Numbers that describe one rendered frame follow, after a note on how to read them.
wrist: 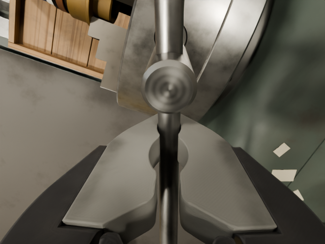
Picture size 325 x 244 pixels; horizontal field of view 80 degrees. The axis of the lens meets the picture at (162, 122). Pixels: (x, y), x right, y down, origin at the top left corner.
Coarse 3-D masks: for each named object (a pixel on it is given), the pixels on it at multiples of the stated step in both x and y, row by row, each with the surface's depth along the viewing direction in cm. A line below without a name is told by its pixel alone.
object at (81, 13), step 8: (56, 0) 30; (64, 0) 30; (72, 0) 29; (80, 0) 29; (88, 0) 28; (96, 0) 30; (104, 0) 30; (112, 0) 30; (64, 8) 31; (72, 8) 30; (80, 8) 30; (88, 8) 29; (96, 8) 30; (104, 8) 30; (112, 8) 35; (72, 16) 32; (80, 16) 31; (88, 16) 30; (96, 16) 32; (104, 16) 31; (112, 16) 35; (88, 24) 32
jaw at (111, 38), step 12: (96, 24) 32; (108, 24) 32; (96, 36) 32; (108, 36) 32; (120, 36) 32; (108, 48) 33; (120, 48) 33; (108, 60) 33; (120, 60) 33; (108, 72) 34; (108, 84) 34
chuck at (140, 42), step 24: (144, 0) 19; (192, 0) 19; (216, 0) 19; (144, 24) 20; (192, 24) 20; (216, 24) 20; (144, 48) 21; (192, 48) 21; (120, 72) 23; (144, 72) 23; (120, 96) 27
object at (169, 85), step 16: (160, 64) 7; (176, 64) 7; (144, 80) 7; (160, 80) 7; (176, 80) 7; (192, 80) 7; (144, 96) 8; (160, 96) 8; (176, 96) 8; (192, 96) 8; (160, 112) 8; (176, 112) 8
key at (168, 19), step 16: (160, 0) 7; (176, 0) 7; (160, 16) 8; (176, 16) 8; (160, 32) 8; (176, 32) 8; (160, 48) 8; (176, 48) 8; (160, 128) 10; (176, 128) 10; (160, 144) 11; (176, 144) 11; (160, 160) 11; (176, 160) 11; (160, 176) 12; (176, 176) 12; (160, 192) 12; (176, 192) 12; (160, 208) 12; (176, 208) 12; (160, 224) 13; (176, 224) 12; (160, 240) 13; (176, 240) 13
